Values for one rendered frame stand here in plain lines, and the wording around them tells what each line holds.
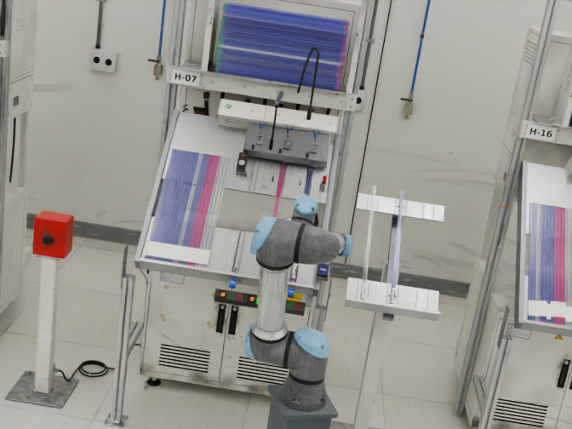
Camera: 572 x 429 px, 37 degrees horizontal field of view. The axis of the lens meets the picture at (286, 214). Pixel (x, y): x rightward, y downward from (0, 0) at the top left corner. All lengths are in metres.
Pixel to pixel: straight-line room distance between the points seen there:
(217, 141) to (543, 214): 1.34
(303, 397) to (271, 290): 0.39
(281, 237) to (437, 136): 2.74
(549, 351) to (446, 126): 1.78
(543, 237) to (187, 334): 1.51
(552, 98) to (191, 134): 1.50
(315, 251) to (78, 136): 3.06
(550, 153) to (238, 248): 1.40
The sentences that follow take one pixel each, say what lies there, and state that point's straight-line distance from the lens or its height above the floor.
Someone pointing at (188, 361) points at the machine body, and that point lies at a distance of 3.75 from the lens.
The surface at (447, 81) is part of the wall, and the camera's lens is 5.01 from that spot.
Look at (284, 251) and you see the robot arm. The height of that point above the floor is 1.10.
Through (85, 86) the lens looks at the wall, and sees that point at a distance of 5.22.
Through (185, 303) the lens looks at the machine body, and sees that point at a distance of 3.64.
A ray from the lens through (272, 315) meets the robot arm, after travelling 2.62.
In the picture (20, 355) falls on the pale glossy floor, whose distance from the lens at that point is 4.08.
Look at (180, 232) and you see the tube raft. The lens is 3.30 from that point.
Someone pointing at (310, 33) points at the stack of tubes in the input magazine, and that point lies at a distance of 3.43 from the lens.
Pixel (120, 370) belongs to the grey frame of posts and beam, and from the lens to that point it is 3.50.
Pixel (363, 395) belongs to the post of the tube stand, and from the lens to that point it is 3.55.
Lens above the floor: 1.96
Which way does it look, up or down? 18 degrees down
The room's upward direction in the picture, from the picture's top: 9 degrees clockwise
